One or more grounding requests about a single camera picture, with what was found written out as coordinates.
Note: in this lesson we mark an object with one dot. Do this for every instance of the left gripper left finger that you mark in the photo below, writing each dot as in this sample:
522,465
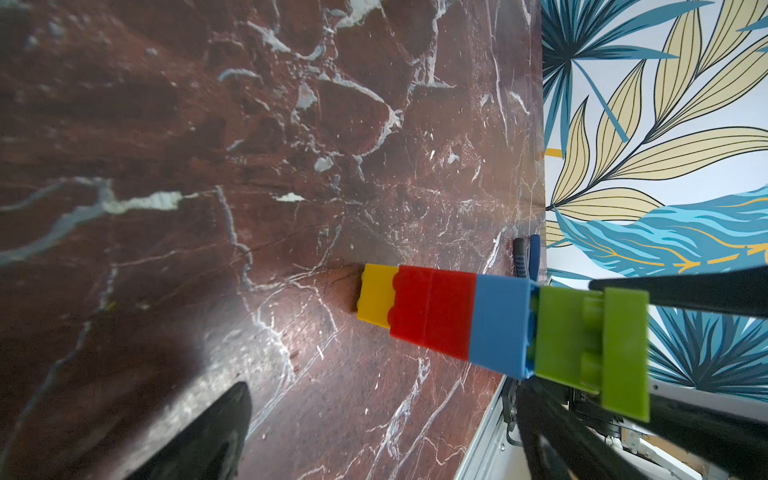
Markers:
209,447

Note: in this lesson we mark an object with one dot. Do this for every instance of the red lego brick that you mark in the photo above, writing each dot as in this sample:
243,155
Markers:
408,316
449,312

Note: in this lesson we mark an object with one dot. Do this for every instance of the green square lego brick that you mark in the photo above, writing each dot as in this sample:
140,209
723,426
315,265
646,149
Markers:
569,337

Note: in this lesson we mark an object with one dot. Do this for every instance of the blue lego brick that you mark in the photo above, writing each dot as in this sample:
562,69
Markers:
503,325

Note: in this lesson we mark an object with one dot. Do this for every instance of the long green lego brick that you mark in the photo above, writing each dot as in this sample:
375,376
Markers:
625,388

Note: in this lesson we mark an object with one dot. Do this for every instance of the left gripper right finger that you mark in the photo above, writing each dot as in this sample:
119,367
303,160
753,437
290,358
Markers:
557,445

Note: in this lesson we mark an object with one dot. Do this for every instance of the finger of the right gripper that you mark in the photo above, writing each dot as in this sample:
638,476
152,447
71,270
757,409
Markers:
740,292
737,446

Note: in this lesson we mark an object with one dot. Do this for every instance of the yellow orange lego brick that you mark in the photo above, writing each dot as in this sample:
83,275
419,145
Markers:
377,294

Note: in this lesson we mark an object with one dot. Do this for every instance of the aluminium front frame rail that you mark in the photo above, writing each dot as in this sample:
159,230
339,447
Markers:
496,451

